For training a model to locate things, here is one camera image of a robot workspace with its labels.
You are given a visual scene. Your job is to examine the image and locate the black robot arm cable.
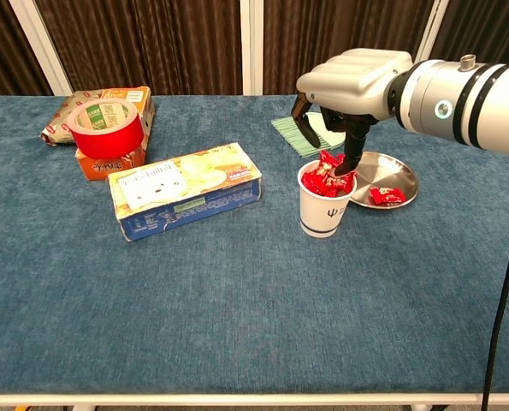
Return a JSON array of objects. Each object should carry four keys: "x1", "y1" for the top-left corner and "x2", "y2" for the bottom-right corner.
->
[{"x1": 481, "y1": 200, "x2": 509, "y2": 411}]

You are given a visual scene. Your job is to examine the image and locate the red candy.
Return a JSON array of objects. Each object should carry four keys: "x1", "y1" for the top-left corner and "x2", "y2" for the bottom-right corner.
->
[
  {"x1": 369, "y1": 187, "x2": 406, "y2": 206},
  {"x1": 300, "y1": 172, "x2": 328, "y2": 196},
  {"x1": 317, "y1": 149, "x2": 346, "y2": 175},
  {"x1": 324, "y1": 173, "x2": 358, "y2": 198}
]

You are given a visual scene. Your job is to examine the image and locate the red tape roll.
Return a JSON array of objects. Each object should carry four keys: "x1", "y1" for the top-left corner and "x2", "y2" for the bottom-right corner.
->
[{"x1": 65, "y1": 97, "x2": 145, "y2": 160}]

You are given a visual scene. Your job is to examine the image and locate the orange cardboard box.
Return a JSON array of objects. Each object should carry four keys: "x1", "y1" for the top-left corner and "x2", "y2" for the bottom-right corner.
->
[{"x1": 74, "y1": 85, "x2": 156, "y2": 182}]

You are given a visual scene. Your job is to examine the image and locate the blue table cloth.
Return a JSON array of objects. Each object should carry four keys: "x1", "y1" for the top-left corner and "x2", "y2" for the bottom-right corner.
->
[{"x1": 0, "y1": 93, "x2": 509, "y2": 395}]

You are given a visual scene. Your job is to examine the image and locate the silver metal plate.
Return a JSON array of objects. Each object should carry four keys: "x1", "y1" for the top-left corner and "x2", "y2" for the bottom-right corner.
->
[{"x1": 341, "y1": 150, "x2": 420, "y2": 210}]

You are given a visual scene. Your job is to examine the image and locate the brown fabric divider panel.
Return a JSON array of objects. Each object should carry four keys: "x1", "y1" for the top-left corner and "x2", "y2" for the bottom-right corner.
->
[
  {"x1": 34, "y1": 0, "x2": 243, "y2": 96},
  {"x1": 262, "y1": 0, "x2": 435, "y2": 96},
  {"x1": 429, "y1": 0, "x2": 509, "y2": 66},
  {"x1": 0, "y1": 0, "x2": 53, "y2": 98}
]

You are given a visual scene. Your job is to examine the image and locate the long yellow blue box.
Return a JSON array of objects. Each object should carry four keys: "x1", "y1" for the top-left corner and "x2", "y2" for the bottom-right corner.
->
[{"x1": 107, "y1": 142, "x2": 263, "y2": 243}]

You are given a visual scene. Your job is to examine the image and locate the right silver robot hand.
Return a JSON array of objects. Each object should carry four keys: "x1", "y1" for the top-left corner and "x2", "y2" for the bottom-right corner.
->
[{"x1": 291, "y1": 48, "x2": 414, "y2": 177}]

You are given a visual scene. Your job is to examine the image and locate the white divider frame post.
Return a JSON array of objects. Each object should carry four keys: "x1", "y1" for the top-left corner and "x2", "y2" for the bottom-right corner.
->
[
  {"x1": 240, "y1": 0, "x2": 265, "y2": 97},
  {"x1": 411, "y1": 0, "x2": 451, "y2": 65},
  {"x1": 8, "y1": 0, "x2": 74, "y2": 97}
]

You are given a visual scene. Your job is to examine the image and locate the white paper cup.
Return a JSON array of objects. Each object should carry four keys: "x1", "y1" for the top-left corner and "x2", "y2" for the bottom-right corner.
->
[{"x1": 297, "y1": 159, "x2": 358, "y2": 240}]

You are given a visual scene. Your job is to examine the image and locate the beige red snack packet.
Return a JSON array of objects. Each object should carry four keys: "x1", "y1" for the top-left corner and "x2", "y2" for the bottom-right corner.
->
[{"x1": 39, "y1": 89, "x2": 109, "y2": 147}]

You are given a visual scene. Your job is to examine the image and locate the white table frame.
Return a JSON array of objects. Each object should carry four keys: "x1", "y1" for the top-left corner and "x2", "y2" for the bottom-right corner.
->
[{"x1": 0, "y1": 392, "x2": 509, "y2": 411}]

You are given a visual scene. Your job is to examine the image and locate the mint green hand brush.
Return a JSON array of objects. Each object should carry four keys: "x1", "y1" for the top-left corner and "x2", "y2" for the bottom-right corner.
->
[{"x1": 270, "y1": 111, "x2": 347, "y2": 159}]

